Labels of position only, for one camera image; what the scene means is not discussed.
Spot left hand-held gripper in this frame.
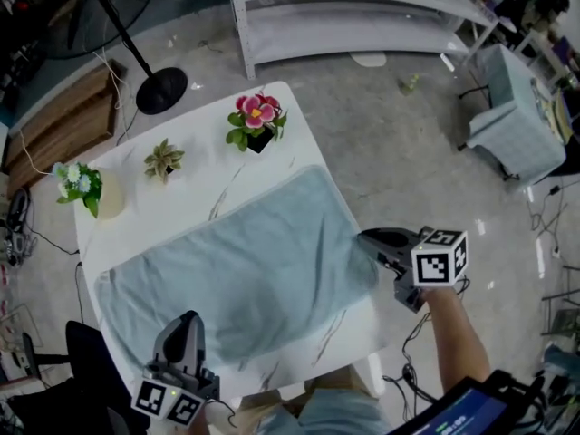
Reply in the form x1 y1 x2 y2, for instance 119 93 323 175
130 310 222 427

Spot long white cable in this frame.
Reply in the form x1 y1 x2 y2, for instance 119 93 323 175
17 47 132 176

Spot white metal shelving rack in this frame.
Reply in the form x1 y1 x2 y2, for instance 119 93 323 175
224 0 499 81

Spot chair with pale blue cover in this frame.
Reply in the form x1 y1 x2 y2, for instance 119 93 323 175
457 43 568 188

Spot black chest-mounted tablet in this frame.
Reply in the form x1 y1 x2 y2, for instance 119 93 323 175
386 368 547 435

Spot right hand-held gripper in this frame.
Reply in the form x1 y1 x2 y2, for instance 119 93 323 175
357 226 470 314

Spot person's left forearm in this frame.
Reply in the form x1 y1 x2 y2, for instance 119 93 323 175
183 408 214 435

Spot wooden step platform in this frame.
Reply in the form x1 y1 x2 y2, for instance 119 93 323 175
2 58 129 198

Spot white oval disc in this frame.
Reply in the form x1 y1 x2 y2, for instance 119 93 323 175
349 51 389 69

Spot person's khaki trousers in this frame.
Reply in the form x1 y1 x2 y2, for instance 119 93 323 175
236 363 381 414

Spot black standing fan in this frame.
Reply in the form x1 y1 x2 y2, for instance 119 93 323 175
38 0 189 116

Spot light blue towel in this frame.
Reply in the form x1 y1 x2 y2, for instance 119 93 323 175
92 164 381 373

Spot black office chair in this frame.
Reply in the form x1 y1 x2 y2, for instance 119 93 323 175
20 319 153 435

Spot black power cable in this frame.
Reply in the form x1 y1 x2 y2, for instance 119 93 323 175
24 224 82 257

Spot dark oval device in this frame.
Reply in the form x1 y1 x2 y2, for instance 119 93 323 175
5 187 32 236

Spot pink flower plant in pot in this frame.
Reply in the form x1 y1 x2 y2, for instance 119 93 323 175
225 91 289 155

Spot person's right forearm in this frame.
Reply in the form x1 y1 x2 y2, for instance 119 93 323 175
415 285 494 398

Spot small succulent in white pot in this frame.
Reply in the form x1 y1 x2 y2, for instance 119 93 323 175
143 137 186 185

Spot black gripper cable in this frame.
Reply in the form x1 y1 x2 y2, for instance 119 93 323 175
206 396 240 429
382 275 473 421

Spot person's light blue shirt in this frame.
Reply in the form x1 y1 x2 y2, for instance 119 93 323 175
256 387 395 435

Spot small grey device with wires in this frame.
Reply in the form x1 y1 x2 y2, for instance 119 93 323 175
0 231 37 269

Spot daisy plant in cream pot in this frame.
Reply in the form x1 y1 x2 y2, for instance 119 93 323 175
51 160 126 220

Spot small green plant sprig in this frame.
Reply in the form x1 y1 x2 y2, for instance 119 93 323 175
397 72 421 97

